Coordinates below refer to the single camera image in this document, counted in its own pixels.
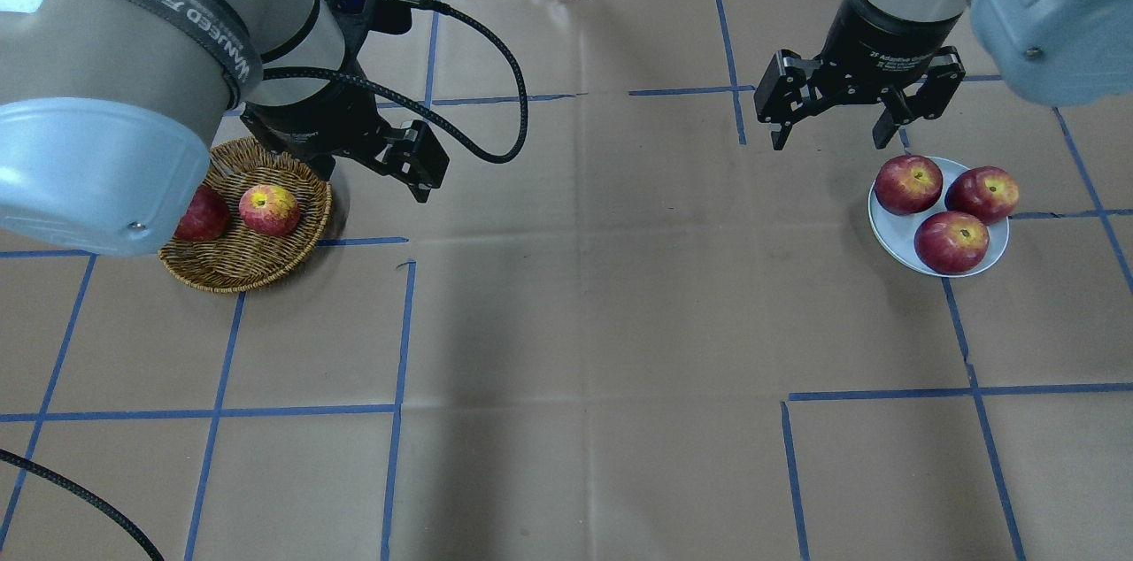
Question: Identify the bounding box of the dark red apple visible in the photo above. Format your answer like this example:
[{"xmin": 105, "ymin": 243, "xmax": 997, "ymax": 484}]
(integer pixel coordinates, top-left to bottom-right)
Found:
[{"xmin": 173, "ymin": 182, "xmax": 232, "ymax": 243}]

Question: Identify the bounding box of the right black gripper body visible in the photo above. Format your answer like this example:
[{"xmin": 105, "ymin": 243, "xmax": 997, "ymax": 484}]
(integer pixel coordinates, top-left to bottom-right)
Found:
[{"xmin": 810, "ymin": 0, "xmax": 960, "ymax": 111}]

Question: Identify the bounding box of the black cable bottom left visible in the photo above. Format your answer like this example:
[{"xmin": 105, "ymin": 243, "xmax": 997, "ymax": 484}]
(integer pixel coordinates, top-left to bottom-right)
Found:
[{"xmin": 0, "ymin": 449, "xmax": 167, "ymax": 561}]

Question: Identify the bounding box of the red apple on plate right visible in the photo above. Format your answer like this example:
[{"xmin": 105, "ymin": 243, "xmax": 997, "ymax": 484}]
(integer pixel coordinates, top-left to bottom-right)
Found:
[{"xmin": 945, "ymin": 165, "xmax": 1021, "ymax": 227}]

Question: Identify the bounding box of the yellow-red apple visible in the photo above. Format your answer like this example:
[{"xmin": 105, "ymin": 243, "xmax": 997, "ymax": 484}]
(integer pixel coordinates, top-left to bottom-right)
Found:
[{"xmin": 238, "ymin": 182, "xmax": 301, "ymax": 237}]

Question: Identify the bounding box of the woven wicker basket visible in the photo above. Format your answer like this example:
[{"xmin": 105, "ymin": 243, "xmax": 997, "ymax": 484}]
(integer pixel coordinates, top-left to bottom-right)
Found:
[{"xmin": 157, "ymin": 136, "xmax": 333, "ymax": 294}]

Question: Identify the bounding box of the light blue plate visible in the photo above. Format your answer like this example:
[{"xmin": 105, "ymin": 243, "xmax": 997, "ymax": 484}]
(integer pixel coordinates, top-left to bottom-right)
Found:
[{"xmin": 867, "ymin": 158, "xmax": 1010, "ymax": 277}]

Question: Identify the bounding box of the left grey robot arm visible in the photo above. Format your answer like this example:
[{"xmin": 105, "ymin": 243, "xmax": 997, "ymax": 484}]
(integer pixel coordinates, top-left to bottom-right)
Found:
[{"xmin": 1, "ymin": 0, "xmax": 449, "ymax": 256}]

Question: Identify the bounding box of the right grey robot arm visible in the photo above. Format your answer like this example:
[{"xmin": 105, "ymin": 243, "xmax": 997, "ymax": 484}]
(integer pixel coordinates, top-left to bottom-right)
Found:
[{"xmin": 753, "ymin": 0, "xmax": 1132, "ymax": 150}]

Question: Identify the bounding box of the red apple on plate front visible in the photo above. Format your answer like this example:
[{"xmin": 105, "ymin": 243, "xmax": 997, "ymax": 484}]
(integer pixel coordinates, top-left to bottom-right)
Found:
[{"xmin": 912, "ymin": 211, "xmax": 990, "ymax": 275}]

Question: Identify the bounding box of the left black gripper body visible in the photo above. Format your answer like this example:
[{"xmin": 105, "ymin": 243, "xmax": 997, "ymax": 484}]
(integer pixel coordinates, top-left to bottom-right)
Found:
[{"xmin": 240, "ymin": 58, "xmax": 417, "ymax": 175}]

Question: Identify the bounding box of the red apple on plate left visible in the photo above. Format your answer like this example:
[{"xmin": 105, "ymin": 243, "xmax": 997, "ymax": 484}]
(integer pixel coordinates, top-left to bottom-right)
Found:
[{"xmin": 874, "ymin": 155, "xmax": 945, "ymax": 216}]

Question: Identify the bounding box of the red apple on plate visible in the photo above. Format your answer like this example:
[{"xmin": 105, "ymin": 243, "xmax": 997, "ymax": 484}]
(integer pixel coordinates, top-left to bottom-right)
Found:
[
  {"xmin": 912, "ymin": 211, "xmax": 990, "ymax": 275},
  {"xmin": 874, "ymin": 155, "xmax": 945, "ymax": 216},
  {"xmin": 945, "ymin": 165, "xmax": 1021, "ymax": 227}
]

